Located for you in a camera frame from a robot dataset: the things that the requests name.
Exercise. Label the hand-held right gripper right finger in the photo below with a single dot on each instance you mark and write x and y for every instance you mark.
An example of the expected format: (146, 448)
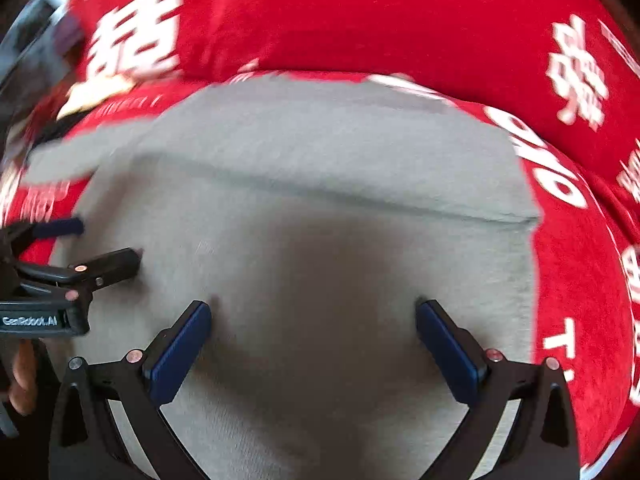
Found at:
(447, 355)

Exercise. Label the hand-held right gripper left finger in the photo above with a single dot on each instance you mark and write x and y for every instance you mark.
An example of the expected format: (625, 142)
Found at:
(181, 355)

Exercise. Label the red printed blanket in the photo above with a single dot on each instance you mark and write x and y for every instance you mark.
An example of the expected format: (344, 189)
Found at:
(380, 25)

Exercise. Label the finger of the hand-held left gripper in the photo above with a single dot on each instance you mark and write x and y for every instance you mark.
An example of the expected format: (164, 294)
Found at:
(57, 228)
(112, 265)

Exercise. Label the grey garment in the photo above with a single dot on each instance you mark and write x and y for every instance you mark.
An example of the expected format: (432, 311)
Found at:
(310, 260)

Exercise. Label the person's left hand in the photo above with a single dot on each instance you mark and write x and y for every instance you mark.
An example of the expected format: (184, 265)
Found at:
(24, 377)

